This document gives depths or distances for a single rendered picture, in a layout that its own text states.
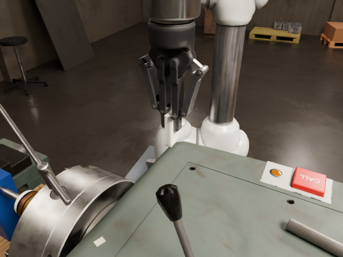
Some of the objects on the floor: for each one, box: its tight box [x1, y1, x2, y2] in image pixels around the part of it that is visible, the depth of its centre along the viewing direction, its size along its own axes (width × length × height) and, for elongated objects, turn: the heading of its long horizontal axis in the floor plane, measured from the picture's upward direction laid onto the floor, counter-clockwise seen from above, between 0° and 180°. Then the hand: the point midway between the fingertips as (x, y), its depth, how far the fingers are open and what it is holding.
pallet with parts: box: [249, 21, 302, 43], centre depth 656 cm, size 113×77×31 cm
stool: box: [0, 36, 48, 95], centre depth 393 cm, size 59×56×70 cm
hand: (171, 128), depth 54 cm, fingers closed
